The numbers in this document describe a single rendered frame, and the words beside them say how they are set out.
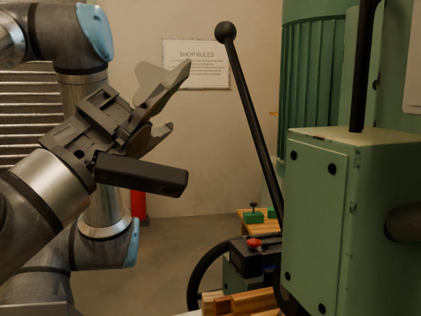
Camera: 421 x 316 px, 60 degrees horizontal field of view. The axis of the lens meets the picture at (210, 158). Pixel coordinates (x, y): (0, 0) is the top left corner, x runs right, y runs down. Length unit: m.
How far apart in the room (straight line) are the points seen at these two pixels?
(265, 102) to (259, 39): 0.60
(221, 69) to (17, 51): 2.83
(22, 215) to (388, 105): 0.36
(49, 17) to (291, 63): 0.50
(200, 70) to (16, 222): 3.15
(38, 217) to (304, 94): 0.35
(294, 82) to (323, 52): 0.06
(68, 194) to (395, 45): 0.34
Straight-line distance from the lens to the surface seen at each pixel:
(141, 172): 0.45
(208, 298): 0.73
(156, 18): 3.49
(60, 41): 0.82
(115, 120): 0.48
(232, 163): 3.65
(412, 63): 0.25
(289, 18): 0.53
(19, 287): 1.10
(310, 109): 0.50
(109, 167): 0.45
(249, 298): 0.67
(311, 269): 0.31
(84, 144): 0.47
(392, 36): 0.35
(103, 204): 1.00
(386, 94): 0.35
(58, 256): 1.13
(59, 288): 1.11
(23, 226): 0.41
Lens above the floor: 1.34
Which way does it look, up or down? 12 degrees down
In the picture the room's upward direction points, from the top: straight up
